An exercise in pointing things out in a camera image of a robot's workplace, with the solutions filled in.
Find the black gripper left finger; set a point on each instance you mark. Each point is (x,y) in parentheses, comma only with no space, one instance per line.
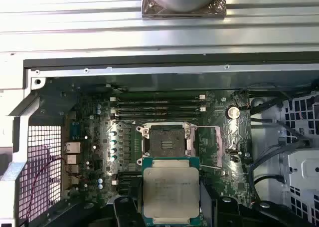
(134,204)

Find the green motherboard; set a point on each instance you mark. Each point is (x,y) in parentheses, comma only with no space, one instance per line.
(219,182)

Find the silver square CPU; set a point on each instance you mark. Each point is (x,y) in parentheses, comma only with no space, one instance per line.
(170,194)

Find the square brown base plate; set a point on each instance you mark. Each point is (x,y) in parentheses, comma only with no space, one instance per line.
(149,11)

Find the CPU socket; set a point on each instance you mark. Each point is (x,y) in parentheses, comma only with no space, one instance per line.
(165,142)

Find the round coin battery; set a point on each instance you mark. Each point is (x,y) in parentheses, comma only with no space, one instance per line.
(233,112)

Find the silver rear port block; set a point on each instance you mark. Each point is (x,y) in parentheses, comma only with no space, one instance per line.
(72,158)
(72,147)

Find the blue rear video port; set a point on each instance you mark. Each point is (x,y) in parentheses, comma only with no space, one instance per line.
(75,130)

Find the black and silver PC case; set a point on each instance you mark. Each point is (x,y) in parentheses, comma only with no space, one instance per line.
(149,69)

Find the silver metal disk cage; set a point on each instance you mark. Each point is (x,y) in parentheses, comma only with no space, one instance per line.
(299,167)

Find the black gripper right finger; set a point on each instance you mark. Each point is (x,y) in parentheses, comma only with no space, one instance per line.
(209,208)

